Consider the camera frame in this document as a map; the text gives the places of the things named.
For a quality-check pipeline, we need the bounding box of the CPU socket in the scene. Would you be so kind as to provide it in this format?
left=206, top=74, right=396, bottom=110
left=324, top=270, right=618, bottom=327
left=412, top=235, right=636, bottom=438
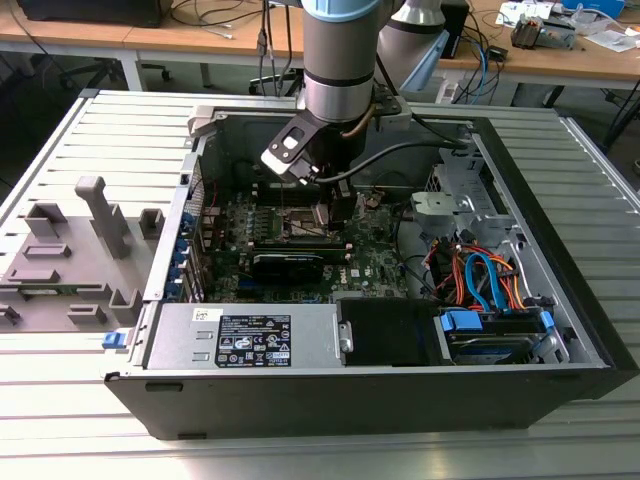
left=280, top=205, right=344, bottom=244

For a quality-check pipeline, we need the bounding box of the CPU heat sink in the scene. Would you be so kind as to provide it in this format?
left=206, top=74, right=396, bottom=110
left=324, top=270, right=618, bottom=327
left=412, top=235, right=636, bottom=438
left=509, top=13, right=545, bottom=50

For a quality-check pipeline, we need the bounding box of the green RAM stick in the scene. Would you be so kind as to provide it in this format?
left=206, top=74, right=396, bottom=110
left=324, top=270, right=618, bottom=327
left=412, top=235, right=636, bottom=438
left=252, top=248, right=352, bottom=265

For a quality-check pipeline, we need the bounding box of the green motherboard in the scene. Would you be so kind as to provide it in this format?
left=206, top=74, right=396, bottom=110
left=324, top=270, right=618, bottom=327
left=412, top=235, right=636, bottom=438
left=199, top=189, right=417, bottom=305

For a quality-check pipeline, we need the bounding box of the black graphics card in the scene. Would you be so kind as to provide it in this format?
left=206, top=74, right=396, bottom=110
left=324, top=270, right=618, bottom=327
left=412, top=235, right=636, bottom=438
left=248, top=251, right=326, bottom=288

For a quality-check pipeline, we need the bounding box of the black chair base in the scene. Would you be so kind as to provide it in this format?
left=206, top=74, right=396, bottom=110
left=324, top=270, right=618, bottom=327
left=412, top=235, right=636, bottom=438
left=248, top=69, right=305, bottom=99
left=58, top=55, right=174, bottom=92

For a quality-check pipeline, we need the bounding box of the silver metal drive cage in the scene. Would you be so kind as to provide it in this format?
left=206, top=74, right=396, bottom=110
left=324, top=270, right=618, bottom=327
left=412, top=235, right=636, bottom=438
left=408, top=138, right=524, bottom=256

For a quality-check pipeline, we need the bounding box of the pale blue teach pendant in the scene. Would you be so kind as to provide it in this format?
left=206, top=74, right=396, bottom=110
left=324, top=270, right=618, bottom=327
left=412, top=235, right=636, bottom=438
left=405, top=28, right=452, bottom=92

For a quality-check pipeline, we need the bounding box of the black desktop device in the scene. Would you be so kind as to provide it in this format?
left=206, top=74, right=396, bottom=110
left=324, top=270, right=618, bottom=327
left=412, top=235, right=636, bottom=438
left=442, top=0, right=472, bottom=60

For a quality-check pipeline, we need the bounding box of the black PC case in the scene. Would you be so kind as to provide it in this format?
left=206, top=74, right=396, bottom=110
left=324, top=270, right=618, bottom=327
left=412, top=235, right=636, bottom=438
left=102, top=102, right=640, bottom=442

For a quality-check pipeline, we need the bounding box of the silver power supply unit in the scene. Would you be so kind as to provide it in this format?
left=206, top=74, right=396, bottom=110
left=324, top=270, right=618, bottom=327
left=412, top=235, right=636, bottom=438
left=143, top=302, right=347, bottom=372

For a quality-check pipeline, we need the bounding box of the white paper sheet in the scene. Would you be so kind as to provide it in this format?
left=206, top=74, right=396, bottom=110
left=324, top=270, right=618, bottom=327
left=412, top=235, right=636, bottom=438
left=583, top=27, right=640, bottom=54
left=494, top=1, right=555, bottom=27

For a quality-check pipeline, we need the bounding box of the wooden desk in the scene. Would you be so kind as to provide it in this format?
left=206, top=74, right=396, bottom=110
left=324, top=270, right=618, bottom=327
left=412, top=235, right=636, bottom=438
left=439, top=0, right=640, bottom=109
left=0, top=0, right=307, bottom=94

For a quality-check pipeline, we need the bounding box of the grey metal box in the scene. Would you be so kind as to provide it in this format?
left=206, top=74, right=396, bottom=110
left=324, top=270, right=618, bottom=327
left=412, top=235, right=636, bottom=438
left=542, top=18, right=577, bottom=51

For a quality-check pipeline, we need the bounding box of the grey parts rack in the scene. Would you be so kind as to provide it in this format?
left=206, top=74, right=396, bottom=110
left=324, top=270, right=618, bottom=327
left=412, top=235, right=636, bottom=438
left=0, top=174, right=167, bottom=335

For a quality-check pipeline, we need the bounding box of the black box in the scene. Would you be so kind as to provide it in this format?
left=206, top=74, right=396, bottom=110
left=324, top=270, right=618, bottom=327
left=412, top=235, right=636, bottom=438
left=17, top=0, right=166, bottom=29

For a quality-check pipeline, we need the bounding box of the blue box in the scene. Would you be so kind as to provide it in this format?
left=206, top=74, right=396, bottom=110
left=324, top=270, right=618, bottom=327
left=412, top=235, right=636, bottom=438
left=559, top=0, right=627, bottom=15

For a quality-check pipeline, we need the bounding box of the brown braided cable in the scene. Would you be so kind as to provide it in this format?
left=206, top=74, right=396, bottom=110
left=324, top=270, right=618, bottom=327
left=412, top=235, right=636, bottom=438
left=339, top=102, right=377, bottom=140

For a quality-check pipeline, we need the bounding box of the black camera cable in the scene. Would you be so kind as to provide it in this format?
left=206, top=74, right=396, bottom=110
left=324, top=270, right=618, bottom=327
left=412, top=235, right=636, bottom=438
left=309, top=139, right=475, bottom=184
left=407, top=113, right=474, bottom=149

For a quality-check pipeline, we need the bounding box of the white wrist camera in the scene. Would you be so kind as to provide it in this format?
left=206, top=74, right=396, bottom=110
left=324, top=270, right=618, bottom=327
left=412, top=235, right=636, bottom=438
left=259, top=121, right=321, bottom=187

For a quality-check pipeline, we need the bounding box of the thin black cable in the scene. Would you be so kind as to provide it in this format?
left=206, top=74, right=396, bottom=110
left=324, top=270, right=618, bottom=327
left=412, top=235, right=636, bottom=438
left=373, top=170, right=421, bottom=194
left=396, top=199, right=436, bottom=301

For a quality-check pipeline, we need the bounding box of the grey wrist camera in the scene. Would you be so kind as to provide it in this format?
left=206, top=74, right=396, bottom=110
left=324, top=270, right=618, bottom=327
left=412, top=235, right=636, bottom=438
left=373, top=89, right=413, bottom=130

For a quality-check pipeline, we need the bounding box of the red orange wire bundle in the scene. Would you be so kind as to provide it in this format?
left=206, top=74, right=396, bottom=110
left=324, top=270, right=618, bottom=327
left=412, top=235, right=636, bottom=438
left=429, top=240, right=474, bottom=307

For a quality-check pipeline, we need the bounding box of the blue wire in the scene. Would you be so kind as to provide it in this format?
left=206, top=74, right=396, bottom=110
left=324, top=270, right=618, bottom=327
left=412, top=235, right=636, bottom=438
left=463, top=252, right=510, bottom=314

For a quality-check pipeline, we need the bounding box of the blue cable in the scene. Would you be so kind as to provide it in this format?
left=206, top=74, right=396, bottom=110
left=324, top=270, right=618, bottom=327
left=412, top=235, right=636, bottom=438
left=475, top=42, right=496, bottom=96

